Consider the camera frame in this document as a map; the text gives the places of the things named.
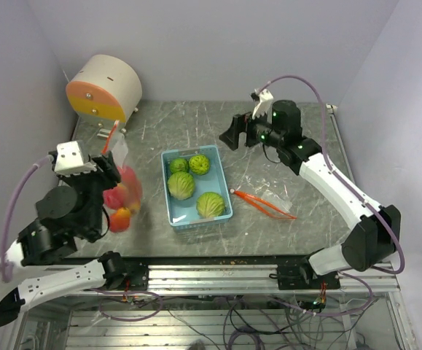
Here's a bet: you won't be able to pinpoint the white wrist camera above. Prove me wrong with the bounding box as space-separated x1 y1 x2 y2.
52 141 97 180
251 88 273 120

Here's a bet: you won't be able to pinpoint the white round drawer box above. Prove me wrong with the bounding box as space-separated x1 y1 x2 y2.
66 54 143 129

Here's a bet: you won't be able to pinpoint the clear zip bag orange zipper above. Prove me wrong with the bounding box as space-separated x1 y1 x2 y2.
101 120 143 233

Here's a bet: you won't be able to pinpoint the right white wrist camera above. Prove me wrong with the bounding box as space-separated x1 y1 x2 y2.
251 88 273 120

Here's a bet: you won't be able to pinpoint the loose cables below table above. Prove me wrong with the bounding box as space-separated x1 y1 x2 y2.
97 280 375 350

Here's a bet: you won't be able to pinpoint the dark red apple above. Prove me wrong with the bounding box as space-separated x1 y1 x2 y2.
119 166 143 206

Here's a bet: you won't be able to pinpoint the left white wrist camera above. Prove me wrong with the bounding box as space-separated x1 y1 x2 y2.
52 141 97 180

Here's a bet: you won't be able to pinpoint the light blue plastic basket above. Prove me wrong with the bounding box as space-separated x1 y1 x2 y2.
161 145 233 230

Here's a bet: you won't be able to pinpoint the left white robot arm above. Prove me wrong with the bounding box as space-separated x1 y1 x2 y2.
0 152 127 327

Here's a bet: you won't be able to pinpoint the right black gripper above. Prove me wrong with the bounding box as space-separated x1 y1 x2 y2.
220 105 284 151

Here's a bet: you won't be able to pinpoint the green custard apple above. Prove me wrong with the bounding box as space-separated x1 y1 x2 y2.
189 154 211 176

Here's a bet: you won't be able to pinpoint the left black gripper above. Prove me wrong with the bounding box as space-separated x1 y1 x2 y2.
52 149 122 235

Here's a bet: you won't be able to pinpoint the red orange bell pepper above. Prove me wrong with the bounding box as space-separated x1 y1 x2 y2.
109 208 131 233

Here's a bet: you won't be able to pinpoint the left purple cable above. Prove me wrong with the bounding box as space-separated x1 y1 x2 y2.
0 154 57 289

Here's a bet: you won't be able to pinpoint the large red apple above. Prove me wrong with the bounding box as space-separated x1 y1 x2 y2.
103 186 125 210

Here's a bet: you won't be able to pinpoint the green cabbage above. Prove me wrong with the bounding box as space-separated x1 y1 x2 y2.
167 171 195 201
196 192 225 219

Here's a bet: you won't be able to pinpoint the small green fruit back left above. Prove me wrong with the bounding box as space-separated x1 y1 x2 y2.
169 157 189 174

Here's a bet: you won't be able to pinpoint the aluminium rail frame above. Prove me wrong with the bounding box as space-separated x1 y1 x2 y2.
5 256 418 349

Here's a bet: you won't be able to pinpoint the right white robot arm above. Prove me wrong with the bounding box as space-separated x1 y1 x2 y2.
219 100 401 289

